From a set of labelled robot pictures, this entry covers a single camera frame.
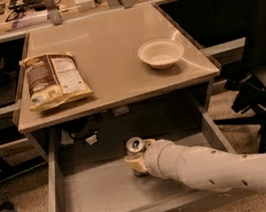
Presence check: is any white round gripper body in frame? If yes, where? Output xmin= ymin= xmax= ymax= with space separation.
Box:
xmin=143 ymin=139 xmax=185 ymax=179

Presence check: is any silver redbull can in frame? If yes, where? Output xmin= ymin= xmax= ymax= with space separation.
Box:
xmin=123 ymin=135 xmax=152 ymax=179

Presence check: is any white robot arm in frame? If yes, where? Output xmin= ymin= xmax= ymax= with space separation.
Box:
xmin=124 ymin=137 xmax=266 ymax=193

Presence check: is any brown chip bag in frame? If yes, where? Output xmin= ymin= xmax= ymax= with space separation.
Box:
xmin=20 ymin=52 xmax=93 ymax=112

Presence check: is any black cable under cabinet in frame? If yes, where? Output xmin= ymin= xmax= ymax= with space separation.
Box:
xmin=59 ymin=112 xmax=107 ymax=145

